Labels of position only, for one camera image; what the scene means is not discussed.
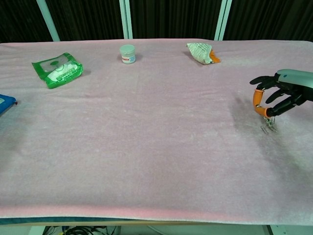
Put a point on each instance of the small white jar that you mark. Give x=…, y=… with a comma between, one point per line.
x=127, y=55

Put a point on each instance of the pink table cloth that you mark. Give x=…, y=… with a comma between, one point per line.
x=156, y=147

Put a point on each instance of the white and orange snack packet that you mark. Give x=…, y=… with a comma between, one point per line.
x=199, y=52

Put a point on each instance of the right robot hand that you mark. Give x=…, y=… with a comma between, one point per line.
x=293, y=78

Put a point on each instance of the white aluminium frame post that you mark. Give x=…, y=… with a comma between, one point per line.
x=126, y=19
x=223, y=19
x=49, y=22

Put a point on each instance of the silver magnetic bead rod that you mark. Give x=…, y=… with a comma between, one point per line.
x=268, y=121

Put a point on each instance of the green wet wipe packet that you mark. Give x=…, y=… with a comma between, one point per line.
x=58, y=71

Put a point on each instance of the black pleated curtain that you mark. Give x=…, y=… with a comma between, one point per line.
x=171, y=17

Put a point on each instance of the blue snack packet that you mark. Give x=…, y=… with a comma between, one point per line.
x=6, y=104

